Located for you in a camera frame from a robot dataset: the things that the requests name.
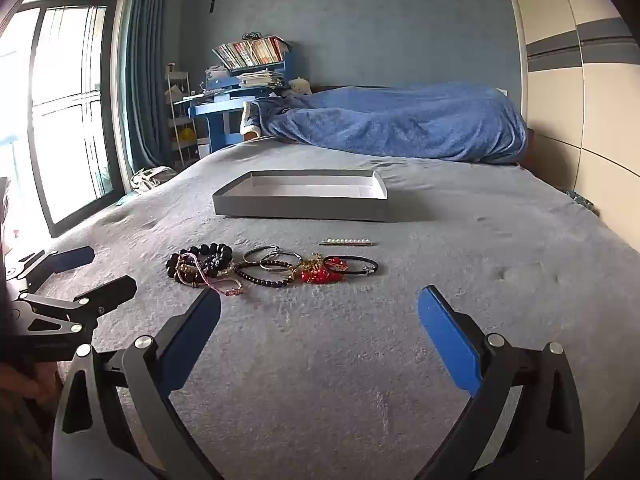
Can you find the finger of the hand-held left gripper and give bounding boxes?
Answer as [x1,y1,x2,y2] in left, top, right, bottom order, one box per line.
[11,246,96,292]
[12,275,138,347]

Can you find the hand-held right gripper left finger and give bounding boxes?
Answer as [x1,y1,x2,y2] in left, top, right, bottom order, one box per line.
[51,287,223,480]

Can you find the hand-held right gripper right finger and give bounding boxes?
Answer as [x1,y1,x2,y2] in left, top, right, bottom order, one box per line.
[417,285,586,480]

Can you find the pink string bracelet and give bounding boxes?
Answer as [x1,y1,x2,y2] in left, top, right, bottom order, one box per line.
[177,254,246,297]

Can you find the large black bead bracelet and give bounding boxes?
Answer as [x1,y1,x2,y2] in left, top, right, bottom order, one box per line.
[166,243,235,283]

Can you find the silver bangle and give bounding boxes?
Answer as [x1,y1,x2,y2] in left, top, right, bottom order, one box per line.
[243,245,282,265]
[259,250,304,272]

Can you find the black hair tie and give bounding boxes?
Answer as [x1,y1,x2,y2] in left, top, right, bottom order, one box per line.
[324,255,379,276]

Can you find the red bead gold jewelry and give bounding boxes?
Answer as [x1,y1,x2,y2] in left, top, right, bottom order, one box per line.
[299,254,348,285]

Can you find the grey cardboard box tray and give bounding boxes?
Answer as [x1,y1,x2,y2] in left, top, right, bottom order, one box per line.
[212,170,389,222]

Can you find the person's left hand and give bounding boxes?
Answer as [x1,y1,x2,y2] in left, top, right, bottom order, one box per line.
[0,360,58,404]

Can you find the window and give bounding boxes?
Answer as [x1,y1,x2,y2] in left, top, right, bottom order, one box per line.
[0,0,132,238]

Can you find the white shelf rack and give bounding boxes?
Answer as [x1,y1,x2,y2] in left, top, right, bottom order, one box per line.
[166,64,199,163]

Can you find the blue curtain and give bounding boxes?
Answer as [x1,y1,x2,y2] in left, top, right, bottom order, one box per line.
[125,0,173,173]

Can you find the blue desk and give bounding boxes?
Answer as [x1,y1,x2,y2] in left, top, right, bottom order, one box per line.
[189,55,296,153]

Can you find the blue blanket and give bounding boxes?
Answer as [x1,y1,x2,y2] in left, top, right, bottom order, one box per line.
[242,85,529,163]

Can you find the stack of papers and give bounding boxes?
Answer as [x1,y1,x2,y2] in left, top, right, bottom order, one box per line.
[235,71,286,89]

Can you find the row of books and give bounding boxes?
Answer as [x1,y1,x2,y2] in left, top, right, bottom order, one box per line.
[212,36,291,71]

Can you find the beige wardrobe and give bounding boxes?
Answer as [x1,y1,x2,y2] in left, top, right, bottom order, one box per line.
[500,0,640,271]

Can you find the small black bead bracelet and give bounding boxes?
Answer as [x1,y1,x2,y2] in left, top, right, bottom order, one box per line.
[235,259,301,288]

